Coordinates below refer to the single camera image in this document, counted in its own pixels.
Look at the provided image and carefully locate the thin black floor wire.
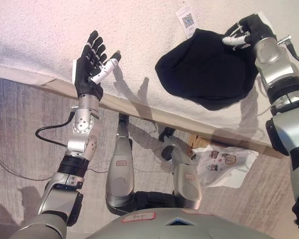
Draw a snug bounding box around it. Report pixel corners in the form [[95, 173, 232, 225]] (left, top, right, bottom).
[[0, 154, 110, 181]]

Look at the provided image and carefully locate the grey striped rug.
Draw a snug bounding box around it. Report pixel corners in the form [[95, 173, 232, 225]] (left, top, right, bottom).
[[0, 76, 299, 239]]

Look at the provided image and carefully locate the white printed plastic bag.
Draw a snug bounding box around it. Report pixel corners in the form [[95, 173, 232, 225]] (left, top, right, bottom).
[[189, 135, 260, 189]]

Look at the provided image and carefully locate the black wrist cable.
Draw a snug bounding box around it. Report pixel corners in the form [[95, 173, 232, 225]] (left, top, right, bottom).
[[276, 35, 299, 63], [35, 111, 77, 148]]

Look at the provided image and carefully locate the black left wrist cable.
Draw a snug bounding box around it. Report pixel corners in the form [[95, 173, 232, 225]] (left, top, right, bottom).
[[35, 111, 77, 148]]

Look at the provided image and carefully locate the silver left robot leg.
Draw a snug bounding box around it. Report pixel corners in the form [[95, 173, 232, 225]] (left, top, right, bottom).
[[105, 113, 136, 216]]

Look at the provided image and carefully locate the brown bed frame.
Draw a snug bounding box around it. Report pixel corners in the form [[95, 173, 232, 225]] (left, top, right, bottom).
[[0, 64, 290, 160]]

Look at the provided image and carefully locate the silver right robot leg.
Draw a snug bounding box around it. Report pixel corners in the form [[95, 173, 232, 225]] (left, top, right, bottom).
[[158, 126, 203, 210]]

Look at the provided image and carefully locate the black garment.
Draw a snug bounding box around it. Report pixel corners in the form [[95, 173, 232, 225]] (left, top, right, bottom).
[[154, 28, 260, 112]]

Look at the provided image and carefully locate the silver robot leg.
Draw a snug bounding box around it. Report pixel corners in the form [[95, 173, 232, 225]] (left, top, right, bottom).
[[105, 113, 136, 216], [158, 126, 203, 210]]

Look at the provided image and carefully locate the grey robot torso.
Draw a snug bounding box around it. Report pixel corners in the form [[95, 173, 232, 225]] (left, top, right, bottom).
[[86, 191, 275, 239]]

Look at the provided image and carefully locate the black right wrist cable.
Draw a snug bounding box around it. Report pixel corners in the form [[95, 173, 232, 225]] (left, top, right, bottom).
[[276, 35, 299, 63]]

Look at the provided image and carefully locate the bed with white blanket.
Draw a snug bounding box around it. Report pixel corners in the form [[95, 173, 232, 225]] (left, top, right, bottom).
[[0, 0, 299, 147]]

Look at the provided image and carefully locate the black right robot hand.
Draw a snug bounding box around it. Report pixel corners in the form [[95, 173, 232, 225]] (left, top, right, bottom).
[[221, 13, 277, 50]]

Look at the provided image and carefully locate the white garment tag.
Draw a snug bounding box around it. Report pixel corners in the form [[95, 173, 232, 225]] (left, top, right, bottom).
[[175, 4, 200, 39]]

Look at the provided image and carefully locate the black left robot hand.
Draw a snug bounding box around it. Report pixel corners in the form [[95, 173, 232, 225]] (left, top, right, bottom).
[[72, 30, 122, 102]]

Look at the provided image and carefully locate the brown cardboard piece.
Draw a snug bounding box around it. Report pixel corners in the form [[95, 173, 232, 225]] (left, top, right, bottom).
[[188, 134, 199, 155]]

